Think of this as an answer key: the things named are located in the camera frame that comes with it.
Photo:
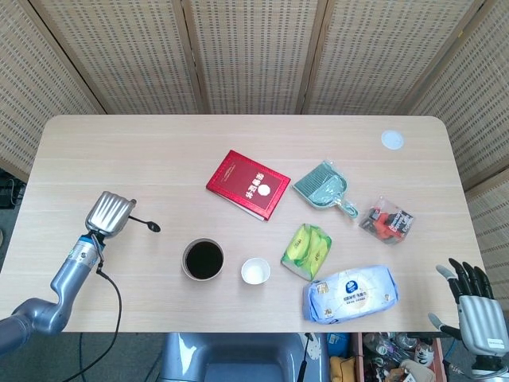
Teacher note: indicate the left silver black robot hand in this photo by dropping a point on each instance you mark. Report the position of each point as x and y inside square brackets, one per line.
[109, 213]

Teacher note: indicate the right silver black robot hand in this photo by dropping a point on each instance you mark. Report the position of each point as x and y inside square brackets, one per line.
[481, 322]

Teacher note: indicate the black plastic spoon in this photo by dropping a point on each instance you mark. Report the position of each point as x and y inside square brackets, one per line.
[153, 227]

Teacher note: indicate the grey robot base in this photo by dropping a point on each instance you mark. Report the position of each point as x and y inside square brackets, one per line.
[238, 358]

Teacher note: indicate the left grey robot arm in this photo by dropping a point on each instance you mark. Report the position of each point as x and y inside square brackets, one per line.
[67, 282]

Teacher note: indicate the cup of black coffee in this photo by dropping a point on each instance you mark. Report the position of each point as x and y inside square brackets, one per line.
[203, 260]

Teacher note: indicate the small white paper cup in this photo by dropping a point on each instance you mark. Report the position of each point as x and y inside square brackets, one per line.
[255, 272]

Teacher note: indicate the red crate of clutter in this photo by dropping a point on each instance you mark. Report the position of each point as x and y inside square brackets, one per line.
[397, 358]

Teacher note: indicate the blue white wet wipes pack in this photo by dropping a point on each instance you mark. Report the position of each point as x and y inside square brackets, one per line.
[352, 294]

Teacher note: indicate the clear bag red black item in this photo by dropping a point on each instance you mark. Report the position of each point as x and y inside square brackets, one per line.
[385, 223]

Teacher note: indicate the red hardcover book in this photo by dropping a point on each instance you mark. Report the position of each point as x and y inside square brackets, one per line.
[246, 183]

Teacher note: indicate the blue package under table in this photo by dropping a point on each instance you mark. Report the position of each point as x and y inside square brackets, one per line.
[338, 343]

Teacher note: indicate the yellow cloth bag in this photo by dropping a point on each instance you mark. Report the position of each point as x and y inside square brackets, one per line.
[342, 370]

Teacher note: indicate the white perforated round plate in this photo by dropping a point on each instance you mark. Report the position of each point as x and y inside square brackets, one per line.
[314, 348]

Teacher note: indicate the green yellow snack pack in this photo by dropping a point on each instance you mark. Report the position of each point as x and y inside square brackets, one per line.
[308, 250]

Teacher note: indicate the white round desk grommet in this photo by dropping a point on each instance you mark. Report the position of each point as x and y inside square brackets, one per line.
[392, 140]

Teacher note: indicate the green dustpan brush set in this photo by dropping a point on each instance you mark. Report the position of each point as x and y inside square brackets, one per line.
[324, 187]

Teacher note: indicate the woven bamboo folding screen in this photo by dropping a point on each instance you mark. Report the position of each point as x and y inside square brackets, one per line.
[254, 59]

